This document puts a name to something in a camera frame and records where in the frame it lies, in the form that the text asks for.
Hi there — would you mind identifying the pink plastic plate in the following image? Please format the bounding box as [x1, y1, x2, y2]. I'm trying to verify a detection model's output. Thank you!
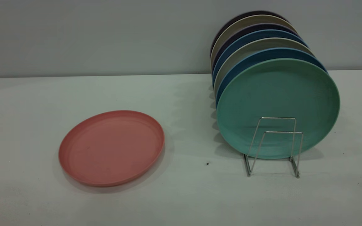
[58, 110, 165, 188]

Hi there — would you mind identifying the green plastic plate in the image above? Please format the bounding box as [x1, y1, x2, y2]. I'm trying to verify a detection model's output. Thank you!
[216, 58, 340, 159]

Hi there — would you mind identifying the blue plastic plate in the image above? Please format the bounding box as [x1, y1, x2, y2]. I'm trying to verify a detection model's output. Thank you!
[212, 29, 309, 85]
[216, 47, 328, 107]

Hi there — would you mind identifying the beige plastic plate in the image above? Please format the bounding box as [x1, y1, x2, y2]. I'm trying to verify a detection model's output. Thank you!
[214, 37, 315, 94]
[210, 14, 294, 68]

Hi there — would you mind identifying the purple plastic plate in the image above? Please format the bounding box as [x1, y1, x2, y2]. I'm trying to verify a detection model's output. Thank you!
[210, 10, 290, 55]
[211, 23, 299, 74]

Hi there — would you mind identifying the metal wire plate rack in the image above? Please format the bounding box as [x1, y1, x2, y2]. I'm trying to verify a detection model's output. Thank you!
[243, 117, 304, 179]

